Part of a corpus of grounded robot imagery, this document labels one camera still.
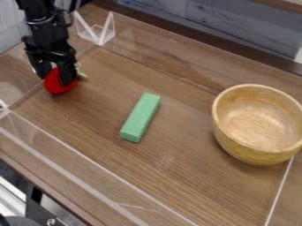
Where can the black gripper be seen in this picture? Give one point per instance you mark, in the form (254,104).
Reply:
(47,47)

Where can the red plush strawberry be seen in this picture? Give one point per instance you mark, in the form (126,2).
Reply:
(52,83)

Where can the clear acrylic tray wall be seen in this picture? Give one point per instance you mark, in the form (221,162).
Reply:
(174,179)

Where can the black table leg bracket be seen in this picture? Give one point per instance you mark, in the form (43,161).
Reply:
(36,212)

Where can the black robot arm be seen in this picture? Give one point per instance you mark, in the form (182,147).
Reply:
(40,8)

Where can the wooden bowl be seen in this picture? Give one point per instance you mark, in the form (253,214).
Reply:
(257,124)

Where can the green rectangular block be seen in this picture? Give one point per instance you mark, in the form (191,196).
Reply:
(142,114)

